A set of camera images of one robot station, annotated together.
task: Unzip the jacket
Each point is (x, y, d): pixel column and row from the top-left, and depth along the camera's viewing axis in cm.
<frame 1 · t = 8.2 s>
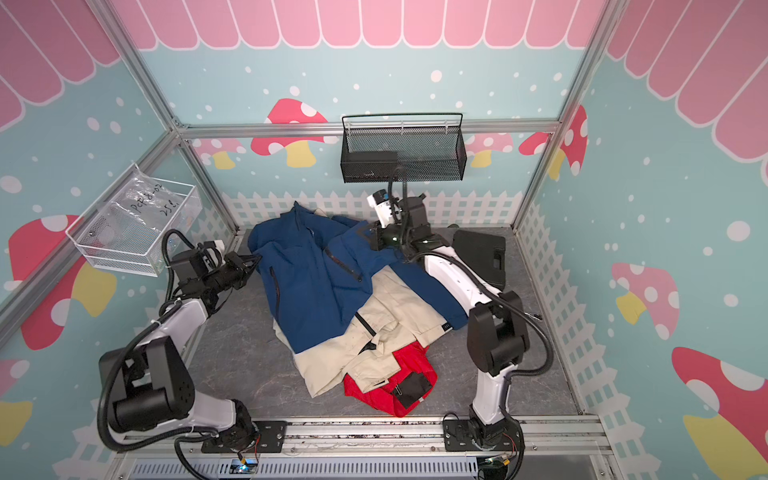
left hand: (262, 258, 86), fingers closed
right hand: (359, 229, 82), fingers closed
blue jacket: (319, 270, 86), point 19 cm above the table
beige jacket: (395, 316, 89), point 9 cm above the table
red jacket: (407, 389, 81), point 3 cm above the table
black plastic case: (489, 250, 108), point 6 cm above the table

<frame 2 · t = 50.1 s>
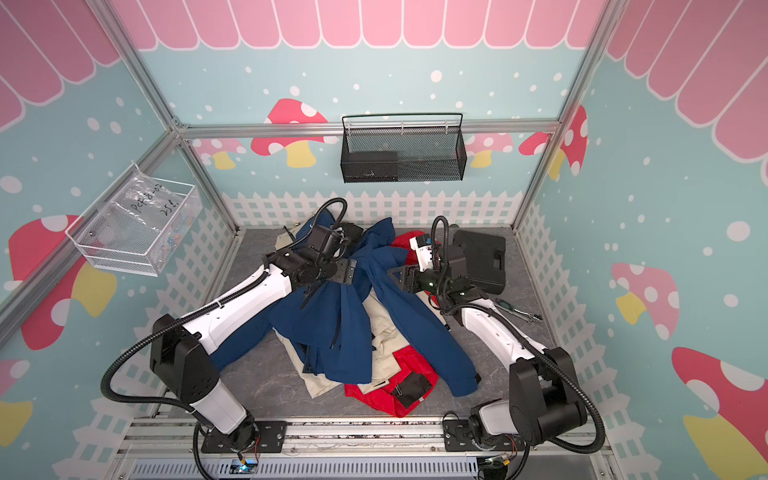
left hand: (338, 269, 85), fingers open
right hand: (394, 270, 82), fingers open
blue jacket: (326, 322, 87), point 9 cm above the table
screwdriver tool: (531, 316, 96), point 2 cm above the table
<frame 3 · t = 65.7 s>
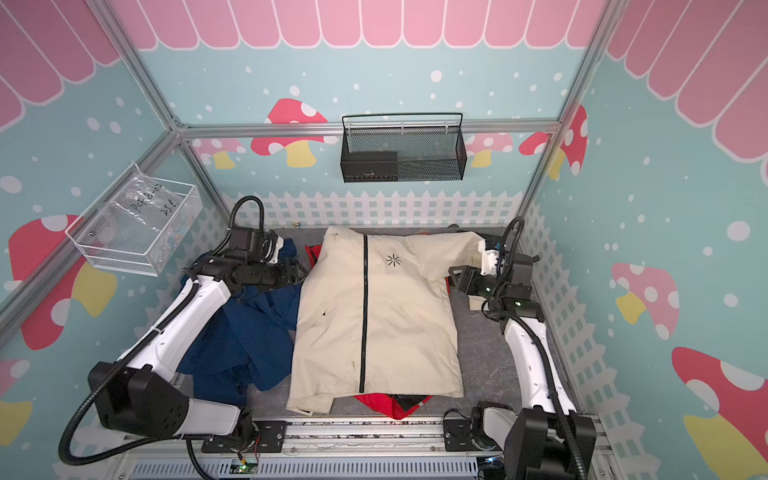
left hand: (297, 279, 81), fingers open
right hand: (455, 269, 80), fingers open
blue jacket: (251, 338, 83), point 10 cm above the table
beige jacket: (375, 316, 92), point 5 cm above the table
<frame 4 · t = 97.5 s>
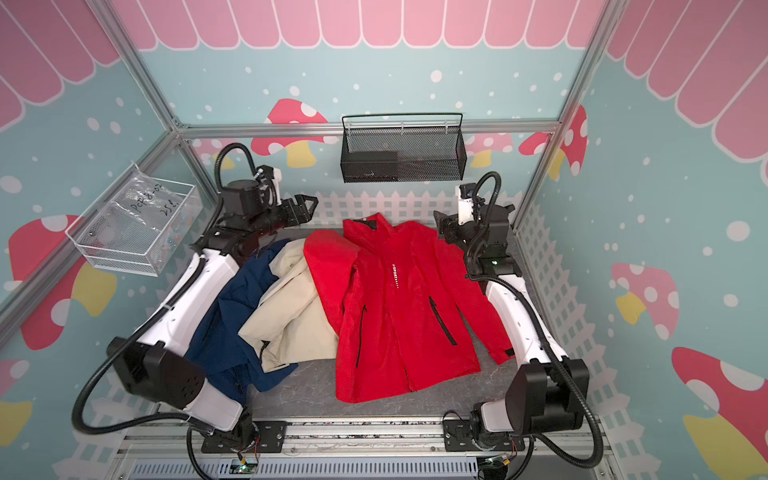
left hand: (306, 206, 77), fingers open
right hand: (447, 208, 78), fingers open
beige jacket: (292, 324, 85), point 10 cm above the table
red jacket: (403, 296, 100), point 2 cm above the table
